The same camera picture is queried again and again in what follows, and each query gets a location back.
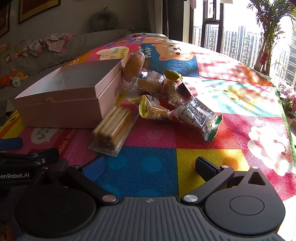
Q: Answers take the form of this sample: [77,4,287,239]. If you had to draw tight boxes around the round grey wall cushion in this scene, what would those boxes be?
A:
[89,7,118,32]

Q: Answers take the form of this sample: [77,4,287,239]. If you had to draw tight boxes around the potted palm plant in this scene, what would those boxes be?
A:
[247,1,295,76]

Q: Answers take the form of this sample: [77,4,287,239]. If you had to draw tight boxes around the green white snack packet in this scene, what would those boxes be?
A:
[171,97,222,142]

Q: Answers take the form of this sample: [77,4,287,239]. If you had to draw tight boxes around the sesame bar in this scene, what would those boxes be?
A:
[163,78,182,106]

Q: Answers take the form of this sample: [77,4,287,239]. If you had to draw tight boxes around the black window frame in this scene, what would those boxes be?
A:
[162,0,225,53]

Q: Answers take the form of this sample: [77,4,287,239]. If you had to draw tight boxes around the orange plush toy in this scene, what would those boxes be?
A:
[0,69,29,88]

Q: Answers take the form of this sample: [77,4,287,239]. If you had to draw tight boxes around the biscuit sticks plastic tray pack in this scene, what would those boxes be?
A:
[88,106,139,157]

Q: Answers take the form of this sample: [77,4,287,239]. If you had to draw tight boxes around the red lid jelly cup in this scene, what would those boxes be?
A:
[164,70,192,103]

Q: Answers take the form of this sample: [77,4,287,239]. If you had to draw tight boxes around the colourful cartoon play mat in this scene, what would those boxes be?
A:
[1,34,295,200]

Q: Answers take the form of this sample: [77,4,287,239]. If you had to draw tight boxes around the yellow biscuit snack packet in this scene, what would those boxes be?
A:
[128,94,173,120]

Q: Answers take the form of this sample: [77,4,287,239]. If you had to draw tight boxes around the framed wall picture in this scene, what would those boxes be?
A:
[18,0,61,24]
[0,0,11,37]

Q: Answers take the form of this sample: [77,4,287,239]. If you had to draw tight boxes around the sliced cake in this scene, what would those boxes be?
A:
[131,68,165,97]

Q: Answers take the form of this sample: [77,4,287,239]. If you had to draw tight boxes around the round bread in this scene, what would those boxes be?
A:
[123,47,145,82]

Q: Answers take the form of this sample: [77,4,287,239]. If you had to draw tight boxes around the pink floral baby clothes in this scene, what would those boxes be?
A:
[43,33,76,53]

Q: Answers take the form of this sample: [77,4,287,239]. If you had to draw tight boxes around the white floral baby garment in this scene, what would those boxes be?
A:
[15,40,43,57]

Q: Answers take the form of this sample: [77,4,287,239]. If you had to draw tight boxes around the white round baby toy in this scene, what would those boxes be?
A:
[11,77,22,87]

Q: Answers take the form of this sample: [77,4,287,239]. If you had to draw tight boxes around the pink cardboard gift box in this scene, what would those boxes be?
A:
[15,59,124,128]

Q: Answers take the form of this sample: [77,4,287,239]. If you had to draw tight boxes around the pink flowering potted plant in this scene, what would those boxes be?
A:
[276,81,295,125]

